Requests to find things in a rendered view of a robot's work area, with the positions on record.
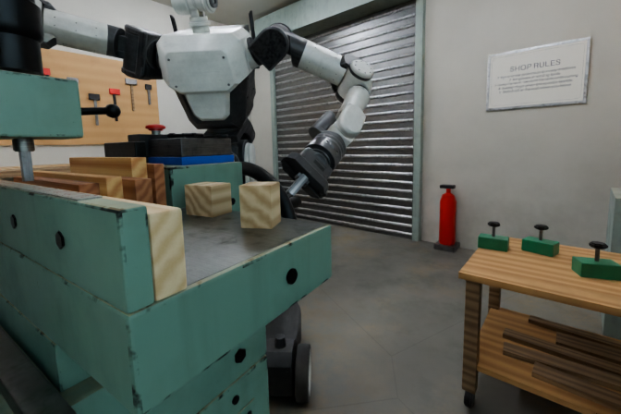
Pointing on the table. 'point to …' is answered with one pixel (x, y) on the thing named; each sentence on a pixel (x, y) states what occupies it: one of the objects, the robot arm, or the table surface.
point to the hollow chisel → (26, 165)
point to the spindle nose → (19, 16)
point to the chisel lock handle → (103, 111)
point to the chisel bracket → (38, 109)
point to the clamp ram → (126, 149)
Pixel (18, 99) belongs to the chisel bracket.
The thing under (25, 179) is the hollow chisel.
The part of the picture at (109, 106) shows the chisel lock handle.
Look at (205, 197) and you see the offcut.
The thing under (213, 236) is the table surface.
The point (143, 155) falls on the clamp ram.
